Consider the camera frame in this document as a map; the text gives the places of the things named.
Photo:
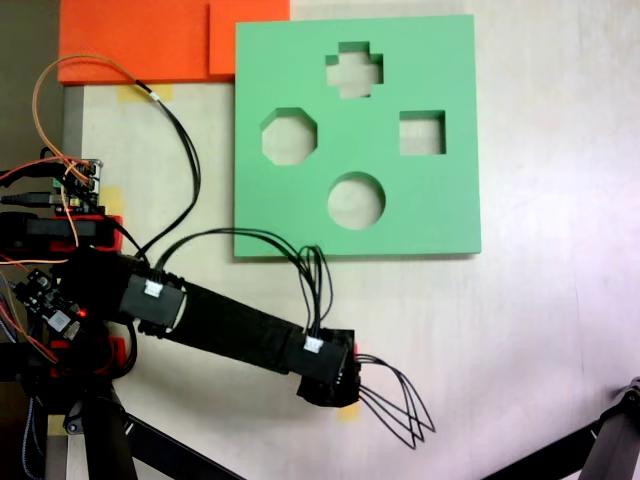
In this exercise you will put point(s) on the black driver circuit board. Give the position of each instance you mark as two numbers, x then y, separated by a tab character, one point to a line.
47	300

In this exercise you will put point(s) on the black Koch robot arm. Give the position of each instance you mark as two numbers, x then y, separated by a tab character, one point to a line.
235	325

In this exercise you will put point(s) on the green shape sorting board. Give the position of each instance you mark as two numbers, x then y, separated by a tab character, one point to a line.
440	210

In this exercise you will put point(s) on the yellow tape piece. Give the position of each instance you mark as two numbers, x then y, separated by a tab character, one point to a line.
114	200
132	93

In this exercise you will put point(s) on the orange foam block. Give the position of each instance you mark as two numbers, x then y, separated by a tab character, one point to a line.
135	40

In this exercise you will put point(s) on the red printed clamp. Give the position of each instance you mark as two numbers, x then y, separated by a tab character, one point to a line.
65	242
117	350

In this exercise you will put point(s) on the yellow tape marker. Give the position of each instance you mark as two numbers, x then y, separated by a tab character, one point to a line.
350	412

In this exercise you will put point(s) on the green circuit board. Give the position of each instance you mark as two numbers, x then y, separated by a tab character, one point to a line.
80	187

